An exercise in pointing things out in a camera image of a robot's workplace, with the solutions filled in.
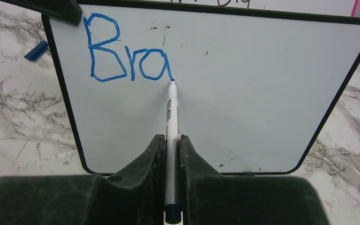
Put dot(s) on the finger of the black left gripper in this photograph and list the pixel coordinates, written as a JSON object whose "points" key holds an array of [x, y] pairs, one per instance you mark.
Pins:
{"points": [[67, 11]]}

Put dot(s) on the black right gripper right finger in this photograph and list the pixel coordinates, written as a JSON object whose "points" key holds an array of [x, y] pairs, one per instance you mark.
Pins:
{"points": [[211, 198]]}

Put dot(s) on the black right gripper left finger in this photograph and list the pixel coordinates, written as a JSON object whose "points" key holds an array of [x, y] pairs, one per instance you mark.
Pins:
{"points": [[132, 196]]}

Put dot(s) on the blue whiteboard marker pen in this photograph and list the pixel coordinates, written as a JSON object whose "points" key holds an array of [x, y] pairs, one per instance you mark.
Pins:
{"points": [[172, 205]]}

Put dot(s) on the blue marker cap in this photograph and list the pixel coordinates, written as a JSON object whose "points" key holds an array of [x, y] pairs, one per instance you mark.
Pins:
{"points": [[37, 51]]}

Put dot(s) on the black framed whiteboard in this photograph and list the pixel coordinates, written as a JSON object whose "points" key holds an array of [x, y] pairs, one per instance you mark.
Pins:
{"points": [[255, 87]]}

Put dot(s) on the pink framed whiteboard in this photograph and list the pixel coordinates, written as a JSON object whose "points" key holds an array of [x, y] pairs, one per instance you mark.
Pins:
{"points": [[324, 7]]}

